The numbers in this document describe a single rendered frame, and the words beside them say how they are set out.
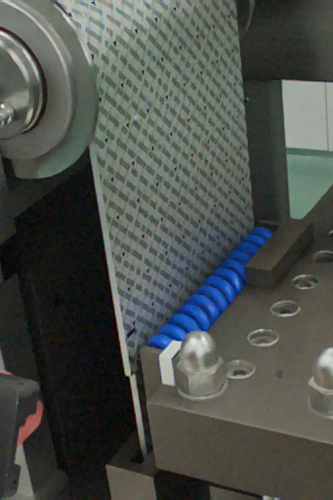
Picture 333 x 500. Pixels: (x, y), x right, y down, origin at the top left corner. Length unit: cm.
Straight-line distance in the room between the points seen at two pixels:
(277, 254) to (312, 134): 283
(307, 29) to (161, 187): 25
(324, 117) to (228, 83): 277
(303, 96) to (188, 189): 283
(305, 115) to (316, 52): 270
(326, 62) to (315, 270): 21
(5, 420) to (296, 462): 21
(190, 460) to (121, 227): 17
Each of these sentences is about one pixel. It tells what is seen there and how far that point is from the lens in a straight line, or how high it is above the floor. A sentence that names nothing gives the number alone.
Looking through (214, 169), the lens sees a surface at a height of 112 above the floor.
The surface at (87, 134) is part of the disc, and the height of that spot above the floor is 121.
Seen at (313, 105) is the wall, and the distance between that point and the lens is 362.
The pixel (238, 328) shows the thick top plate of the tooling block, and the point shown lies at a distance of 77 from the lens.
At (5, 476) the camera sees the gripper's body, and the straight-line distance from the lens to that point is 57.
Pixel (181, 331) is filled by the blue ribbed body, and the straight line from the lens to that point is 76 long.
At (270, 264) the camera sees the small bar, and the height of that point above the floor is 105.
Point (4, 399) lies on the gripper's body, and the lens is 57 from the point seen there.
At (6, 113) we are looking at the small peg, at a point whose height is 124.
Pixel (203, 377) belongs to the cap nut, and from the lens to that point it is 69.
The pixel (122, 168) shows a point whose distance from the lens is 71.
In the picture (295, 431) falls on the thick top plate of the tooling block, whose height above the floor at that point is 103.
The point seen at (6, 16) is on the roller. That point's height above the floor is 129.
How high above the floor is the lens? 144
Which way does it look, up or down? 27 degrees down
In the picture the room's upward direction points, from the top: 7 degrees counter-clockwise
